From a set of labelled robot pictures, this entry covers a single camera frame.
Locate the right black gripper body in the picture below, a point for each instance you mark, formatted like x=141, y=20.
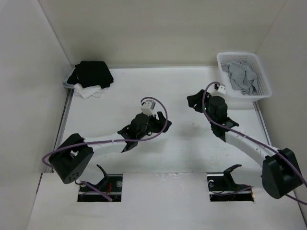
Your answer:
x=206, y=99

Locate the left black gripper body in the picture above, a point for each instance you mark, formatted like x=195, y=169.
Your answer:
x=152, y=126

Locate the grey tank top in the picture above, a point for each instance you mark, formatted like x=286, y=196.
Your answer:
x=242, y=77

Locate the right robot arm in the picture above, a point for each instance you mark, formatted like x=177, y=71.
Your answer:
x=279, y=174

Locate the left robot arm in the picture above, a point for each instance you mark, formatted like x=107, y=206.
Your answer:
x=71, y=160

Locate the folded white tank top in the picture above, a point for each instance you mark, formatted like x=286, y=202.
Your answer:
x=92, y=91

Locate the folded black tank top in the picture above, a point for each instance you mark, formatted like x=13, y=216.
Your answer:
x=90, y=73

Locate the white plastic basket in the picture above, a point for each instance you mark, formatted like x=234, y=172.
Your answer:
x=253, y=61

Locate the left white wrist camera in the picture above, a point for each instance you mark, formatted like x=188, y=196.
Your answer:
x=147, y=107

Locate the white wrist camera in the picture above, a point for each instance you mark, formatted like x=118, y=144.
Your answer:
x=219, y=89
x=147, y=107

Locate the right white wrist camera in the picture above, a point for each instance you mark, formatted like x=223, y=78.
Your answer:
x=219, y=89

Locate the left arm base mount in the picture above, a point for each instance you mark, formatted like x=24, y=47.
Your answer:
x=110, y=184

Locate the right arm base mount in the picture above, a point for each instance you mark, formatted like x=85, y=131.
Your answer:
x=222, y=187

